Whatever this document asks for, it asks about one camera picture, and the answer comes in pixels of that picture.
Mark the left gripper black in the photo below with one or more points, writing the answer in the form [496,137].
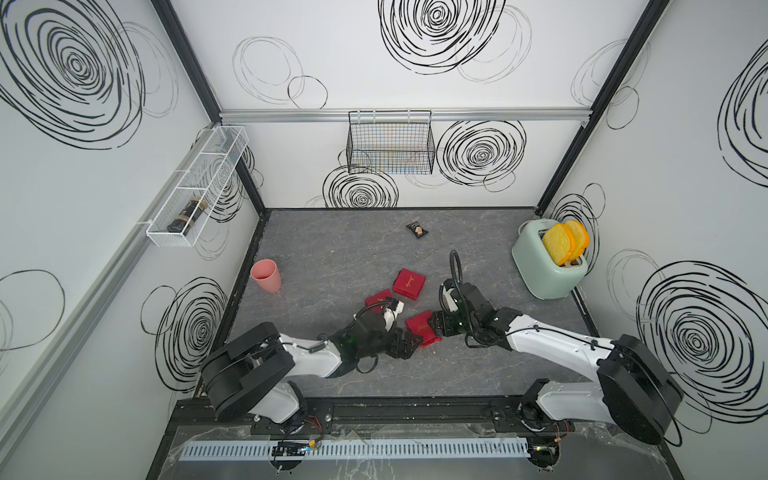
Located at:
[404,350]

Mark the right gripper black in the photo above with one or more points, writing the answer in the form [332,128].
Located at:
[440,317]

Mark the red jewelry box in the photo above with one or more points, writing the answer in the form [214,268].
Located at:
[379,301]
[409,284]

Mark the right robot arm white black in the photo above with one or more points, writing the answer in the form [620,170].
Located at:
[624,383]

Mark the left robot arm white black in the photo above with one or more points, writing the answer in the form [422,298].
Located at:
[251,374]

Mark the small black snack packet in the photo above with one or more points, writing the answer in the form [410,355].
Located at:
[417,229]

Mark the mint green toaster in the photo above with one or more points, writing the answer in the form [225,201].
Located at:
[541,275]

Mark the yellow toast slice front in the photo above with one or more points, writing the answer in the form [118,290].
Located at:
[559,243]

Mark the pink plastic cup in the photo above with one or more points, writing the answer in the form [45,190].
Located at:
[266,275]

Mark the orange toast slice back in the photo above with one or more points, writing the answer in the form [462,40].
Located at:
[581,238]

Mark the dark bottle on shelf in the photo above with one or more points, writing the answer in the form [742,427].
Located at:
[189,214]

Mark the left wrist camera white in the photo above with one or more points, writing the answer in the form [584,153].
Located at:
[391,309]

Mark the white slotted cable duct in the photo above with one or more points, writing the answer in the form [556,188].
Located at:
[356,449]

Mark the black wire wall basket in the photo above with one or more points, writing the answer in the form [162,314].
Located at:
[390,141]

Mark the white wire wall shelf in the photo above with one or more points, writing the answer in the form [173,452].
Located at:
[211,175]

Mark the black vertical frame post left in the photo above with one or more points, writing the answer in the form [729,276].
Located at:
[185,52]

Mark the black vertical frame post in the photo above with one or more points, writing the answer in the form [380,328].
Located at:
[185,52]
[638,38]

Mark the black vertical frame post right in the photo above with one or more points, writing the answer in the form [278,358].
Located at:
[638,38]

